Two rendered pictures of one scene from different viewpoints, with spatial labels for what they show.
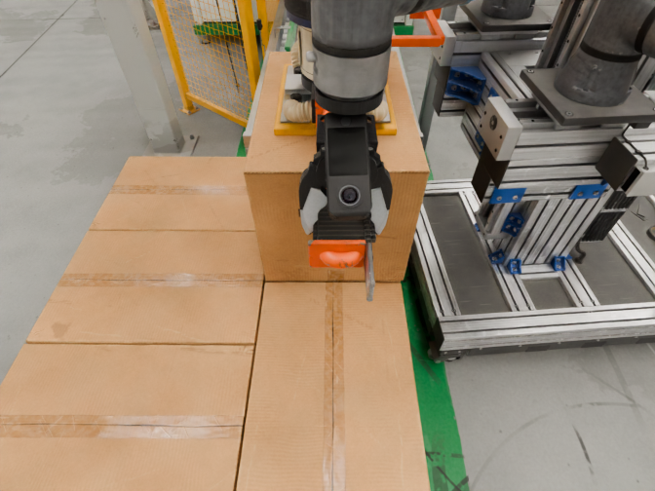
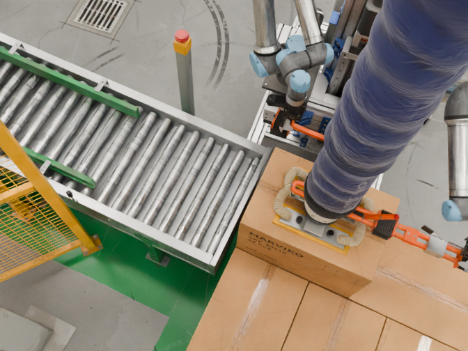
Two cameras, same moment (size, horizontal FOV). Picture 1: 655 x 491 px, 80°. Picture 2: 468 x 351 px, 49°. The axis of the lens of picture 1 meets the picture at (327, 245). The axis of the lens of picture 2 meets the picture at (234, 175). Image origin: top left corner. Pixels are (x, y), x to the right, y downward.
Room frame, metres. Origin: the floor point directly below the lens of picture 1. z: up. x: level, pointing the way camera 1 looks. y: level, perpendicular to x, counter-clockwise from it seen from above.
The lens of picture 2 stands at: (1.08, 0.84, 3.03)
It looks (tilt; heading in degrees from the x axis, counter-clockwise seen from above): 67 degrees down; 289
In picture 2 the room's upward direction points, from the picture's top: 6 degrees clockwise
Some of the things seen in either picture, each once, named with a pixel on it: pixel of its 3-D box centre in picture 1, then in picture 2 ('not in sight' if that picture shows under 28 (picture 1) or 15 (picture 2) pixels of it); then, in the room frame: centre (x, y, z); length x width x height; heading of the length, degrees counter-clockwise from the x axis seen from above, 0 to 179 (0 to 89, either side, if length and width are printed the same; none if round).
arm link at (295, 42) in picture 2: not in sight; (296, 52); (1.34, -0.54, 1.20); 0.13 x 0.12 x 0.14; 46
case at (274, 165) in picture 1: (333, 162); (313, 224); (0.97, -0.02, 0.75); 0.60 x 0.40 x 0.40; 0
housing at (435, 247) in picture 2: not in sight; (434, 247); (0.51, -0.02, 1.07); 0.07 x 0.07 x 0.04; 0
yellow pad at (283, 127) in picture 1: (297, 91); (313, 227); (0.97, 0.08, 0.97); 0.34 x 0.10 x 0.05; 0
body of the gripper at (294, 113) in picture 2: not in sight; (294, 107); (1.24, -0.28, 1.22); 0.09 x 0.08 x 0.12; 0
